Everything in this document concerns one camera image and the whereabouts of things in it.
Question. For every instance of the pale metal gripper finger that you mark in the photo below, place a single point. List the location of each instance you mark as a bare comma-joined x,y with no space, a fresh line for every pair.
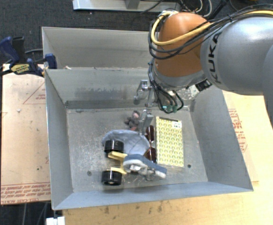
140,93
147,122

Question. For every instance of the dark brown lumpy object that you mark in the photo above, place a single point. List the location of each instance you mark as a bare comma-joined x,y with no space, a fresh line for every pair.
132,121

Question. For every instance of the pale blue-grey cloth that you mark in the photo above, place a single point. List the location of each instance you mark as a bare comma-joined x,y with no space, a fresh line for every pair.
133,140

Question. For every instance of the yellow patterned flat box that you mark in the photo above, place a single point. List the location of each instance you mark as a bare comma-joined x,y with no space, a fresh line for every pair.
169,142

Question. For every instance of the brown sunglasses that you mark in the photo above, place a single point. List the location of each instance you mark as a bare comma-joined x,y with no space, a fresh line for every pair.
151,154

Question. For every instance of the grey and white toy shoe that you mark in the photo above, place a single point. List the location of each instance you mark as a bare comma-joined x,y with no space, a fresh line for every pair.
148,166

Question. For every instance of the grey metal bin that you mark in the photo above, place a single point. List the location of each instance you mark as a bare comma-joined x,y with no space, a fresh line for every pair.
85,135

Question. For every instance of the black wheels cream axle toy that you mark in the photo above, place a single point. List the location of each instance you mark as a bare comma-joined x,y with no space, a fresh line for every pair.
113,177

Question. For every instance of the brown cardboard board red print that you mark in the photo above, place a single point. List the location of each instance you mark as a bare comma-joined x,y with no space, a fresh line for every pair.
24,130

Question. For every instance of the black cylinder on white bracket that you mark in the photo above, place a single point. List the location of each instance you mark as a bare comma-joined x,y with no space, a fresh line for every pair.
203,85

